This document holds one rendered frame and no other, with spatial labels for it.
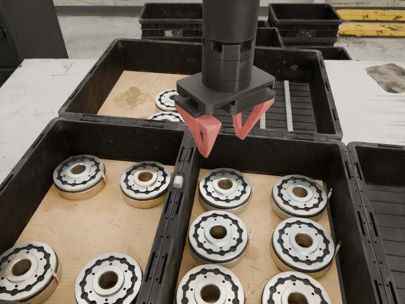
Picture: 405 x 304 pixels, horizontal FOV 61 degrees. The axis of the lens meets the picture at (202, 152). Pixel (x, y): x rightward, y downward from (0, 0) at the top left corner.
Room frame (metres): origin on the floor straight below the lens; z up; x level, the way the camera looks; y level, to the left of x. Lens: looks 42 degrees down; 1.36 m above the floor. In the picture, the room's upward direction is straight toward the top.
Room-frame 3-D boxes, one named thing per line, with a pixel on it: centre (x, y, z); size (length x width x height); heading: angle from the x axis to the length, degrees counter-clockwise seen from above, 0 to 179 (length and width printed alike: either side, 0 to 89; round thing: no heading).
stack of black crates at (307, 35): (2.16, -0.63, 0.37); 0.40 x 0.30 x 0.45; 89
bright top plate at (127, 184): (0.48, 0.11, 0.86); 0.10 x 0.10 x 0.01
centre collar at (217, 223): (0.35, -0.03, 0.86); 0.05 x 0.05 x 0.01
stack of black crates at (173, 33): (2.17, 0.18, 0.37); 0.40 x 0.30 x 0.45; 89
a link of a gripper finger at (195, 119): (0.34, -0.01, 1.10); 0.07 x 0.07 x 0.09; 37
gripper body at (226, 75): (0.35, -0.03, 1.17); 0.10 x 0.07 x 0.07; 127
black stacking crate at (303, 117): (0.73, -0.16, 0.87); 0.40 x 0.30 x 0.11; 172
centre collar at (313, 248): (0.33, -0.17, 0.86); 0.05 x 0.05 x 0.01
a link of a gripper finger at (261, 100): (0.36, -0.04, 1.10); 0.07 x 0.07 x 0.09; 37
